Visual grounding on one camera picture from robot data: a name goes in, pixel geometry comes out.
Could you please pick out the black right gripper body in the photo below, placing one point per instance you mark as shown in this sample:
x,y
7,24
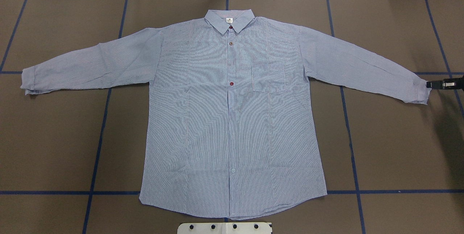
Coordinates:
x,y
448,84

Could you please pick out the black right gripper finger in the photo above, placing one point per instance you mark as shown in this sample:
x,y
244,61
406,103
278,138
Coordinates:
x,y
434,85

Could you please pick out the light blue striped shirt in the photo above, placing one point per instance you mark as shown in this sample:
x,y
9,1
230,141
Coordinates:
x,y
231,131

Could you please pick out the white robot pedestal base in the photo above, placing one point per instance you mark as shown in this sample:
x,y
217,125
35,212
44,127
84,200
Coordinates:
x,y
226,228

